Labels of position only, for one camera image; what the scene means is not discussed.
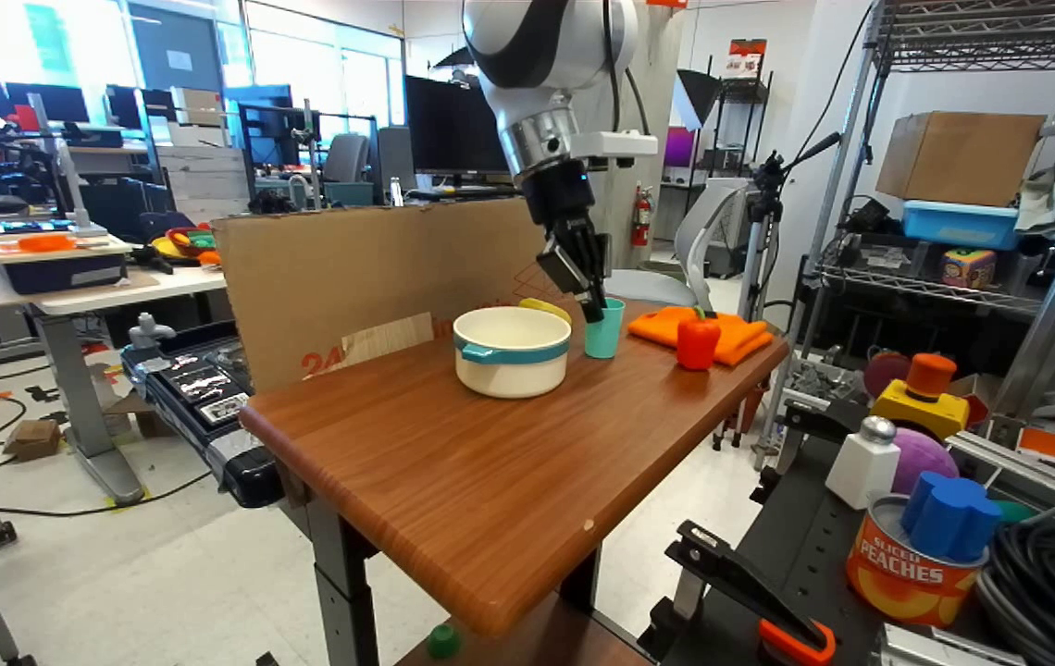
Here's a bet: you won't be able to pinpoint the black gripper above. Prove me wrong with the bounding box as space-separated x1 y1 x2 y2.
515 155 614 326

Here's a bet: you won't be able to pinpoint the blue plastic cup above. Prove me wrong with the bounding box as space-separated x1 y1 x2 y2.
581 291 629 367

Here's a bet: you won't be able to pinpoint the white pot with teal band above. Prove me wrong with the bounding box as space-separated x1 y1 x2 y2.
450 304 578 403

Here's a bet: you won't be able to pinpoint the orange folded cloth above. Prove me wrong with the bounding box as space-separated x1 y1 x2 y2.
625 304 777 370

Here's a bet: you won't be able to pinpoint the red fire extinguisher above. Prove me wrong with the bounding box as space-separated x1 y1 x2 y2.
629 181 657 251

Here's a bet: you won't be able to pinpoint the grey office chair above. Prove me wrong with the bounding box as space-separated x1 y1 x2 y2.
603 172 766 317

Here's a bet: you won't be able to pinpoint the red toy pepper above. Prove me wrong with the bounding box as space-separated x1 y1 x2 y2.
676 310 726 372

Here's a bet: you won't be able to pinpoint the wooden table with metal leg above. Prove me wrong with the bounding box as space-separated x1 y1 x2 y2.
236 323 794 666

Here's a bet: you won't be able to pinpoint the large black monitor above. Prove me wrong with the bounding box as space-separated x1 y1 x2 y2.
400 75 519 193

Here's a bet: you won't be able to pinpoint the brown cardboard panel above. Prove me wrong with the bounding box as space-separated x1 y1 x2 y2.
215 197 593 400

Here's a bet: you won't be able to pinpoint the white shaker bottle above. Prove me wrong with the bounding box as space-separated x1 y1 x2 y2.
821 409 905 514

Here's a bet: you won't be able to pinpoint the yellow block with orange knob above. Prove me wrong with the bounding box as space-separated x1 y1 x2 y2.
871 351 973 441

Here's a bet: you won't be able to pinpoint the purple ball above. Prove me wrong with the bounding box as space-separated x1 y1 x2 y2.
889 424 962 494

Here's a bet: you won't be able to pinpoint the blue plastic bin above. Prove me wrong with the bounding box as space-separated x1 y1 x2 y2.
900 197 1021 254

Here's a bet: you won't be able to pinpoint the colourful cube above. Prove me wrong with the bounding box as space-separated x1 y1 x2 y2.
937 244 1000 291

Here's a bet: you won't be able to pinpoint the green ball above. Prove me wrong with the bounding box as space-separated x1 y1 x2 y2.
424 621 466 663

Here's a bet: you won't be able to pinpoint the brown cardboard box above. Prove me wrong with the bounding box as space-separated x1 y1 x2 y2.
874 109 1049 210

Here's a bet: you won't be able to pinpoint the yellow and green toys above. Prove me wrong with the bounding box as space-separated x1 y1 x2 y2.
144 227 226 275

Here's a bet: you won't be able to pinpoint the blue ridged block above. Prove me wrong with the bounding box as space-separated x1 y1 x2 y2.
900 471 1009 567

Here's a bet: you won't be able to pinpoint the orange peaches can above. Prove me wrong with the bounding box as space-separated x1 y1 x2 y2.
846 490 994 631

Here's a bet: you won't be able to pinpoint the white desk with grey leg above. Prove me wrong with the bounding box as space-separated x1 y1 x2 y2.
0 251 231 506

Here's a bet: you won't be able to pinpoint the tray with orange plate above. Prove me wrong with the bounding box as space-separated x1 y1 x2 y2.
0 222 138 294

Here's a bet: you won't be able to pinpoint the black camera on stand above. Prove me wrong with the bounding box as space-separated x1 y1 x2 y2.
743 130 847 228

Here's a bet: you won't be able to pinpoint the metal wire shelf rack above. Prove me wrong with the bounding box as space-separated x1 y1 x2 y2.
755 0 1055 473

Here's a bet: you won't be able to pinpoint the black clamp with orange handle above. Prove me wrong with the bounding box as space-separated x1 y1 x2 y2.
663 519 846 666

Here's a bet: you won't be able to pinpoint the black rail with tools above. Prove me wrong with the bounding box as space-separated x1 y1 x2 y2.
118 310 289 510

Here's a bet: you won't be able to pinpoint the black coiled cable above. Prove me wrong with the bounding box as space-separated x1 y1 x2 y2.
973 523 1055 666

